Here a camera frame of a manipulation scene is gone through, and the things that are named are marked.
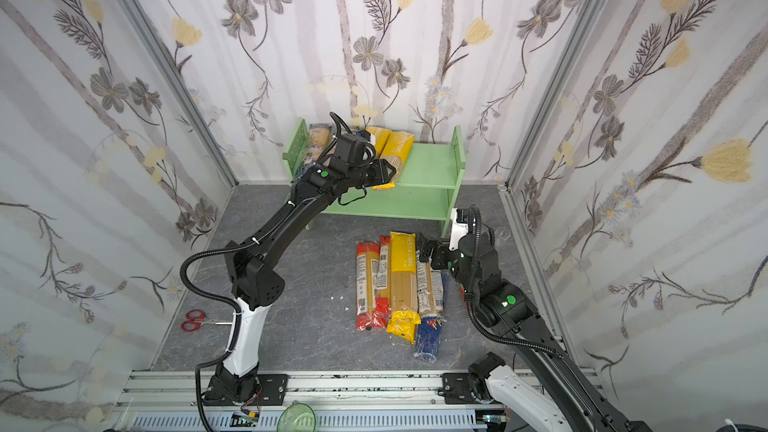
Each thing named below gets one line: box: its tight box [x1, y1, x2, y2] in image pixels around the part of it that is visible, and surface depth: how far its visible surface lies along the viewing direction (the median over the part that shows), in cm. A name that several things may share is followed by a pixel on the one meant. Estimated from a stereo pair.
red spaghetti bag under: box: [356, 241, 380, 331], surface depth 91 cm
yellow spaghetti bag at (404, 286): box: [386, 232, 421, 344], surface depth 88 cm
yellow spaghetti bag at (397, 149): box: [372, 131, 415, 190], surface depth 89 cm
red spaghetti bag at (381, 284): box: [371, 236, 391, 329], surface depth 90 cm
